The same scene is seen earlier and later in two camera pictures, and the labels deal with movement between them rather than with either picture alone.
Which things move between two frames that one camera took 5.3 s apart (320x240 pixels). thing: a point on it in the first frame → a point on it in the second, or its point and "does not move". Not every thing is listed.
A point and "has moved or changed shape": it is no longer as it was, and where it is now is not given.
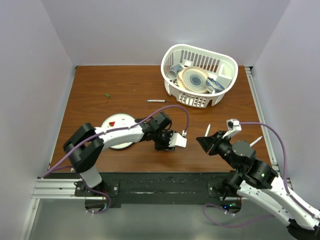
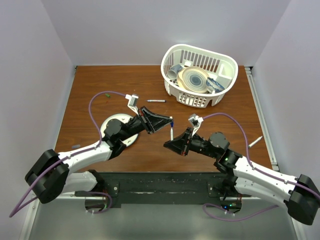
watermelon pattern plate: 117,121 does not move
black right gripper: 207,143 → 179,145
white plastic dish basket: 222,67 does not move
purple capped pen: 156,100 does not move
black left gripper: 165,147 → 157,121
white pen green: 258,138 does not move
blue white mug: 172,73 does not move
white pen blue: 207,130 has moved or changed shape
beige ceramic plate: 193,79 does not move
